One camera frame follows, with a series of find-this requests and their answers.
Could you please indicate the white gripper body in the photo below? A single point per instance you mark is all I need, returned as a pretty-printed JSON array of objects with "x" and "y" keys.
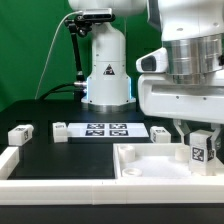
[{"x": 159, "y": 97}]

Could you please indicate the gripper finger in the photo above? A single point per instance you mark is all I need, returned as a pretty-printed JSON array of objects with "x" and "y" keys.
[
  {"x": 213, "y": 141},
  {"x": 183, "y": 129}
]

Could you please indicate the white square tabletop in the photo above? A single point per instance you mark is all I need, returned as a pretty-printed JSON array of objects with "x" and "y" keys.
[{"x": 148, "y": 160}]

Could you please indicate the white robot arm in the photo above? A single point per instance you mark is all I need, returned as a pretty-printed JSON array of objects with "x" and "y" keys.
[{"x": 184, "y": 79}]

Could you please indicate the white marker sheet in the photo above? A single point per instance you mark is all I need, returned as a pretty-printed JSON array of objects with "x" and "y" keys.
[{"x": 107, "y": 130}]

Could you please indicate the white U-shaped fence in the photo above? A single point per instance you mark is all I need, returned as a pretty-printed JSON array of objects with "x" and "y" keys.
[{"x": 199, "y": 189}]

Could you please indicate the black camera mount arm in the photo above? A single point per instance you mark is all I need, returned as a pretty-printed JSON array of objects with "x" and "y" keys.
[{"x": 77, "y": 29}]

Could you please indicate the grey camera on mount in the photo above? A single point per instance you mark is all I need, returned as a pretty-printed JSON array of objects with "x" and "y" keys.
[{"x": 97, "y": 14}]

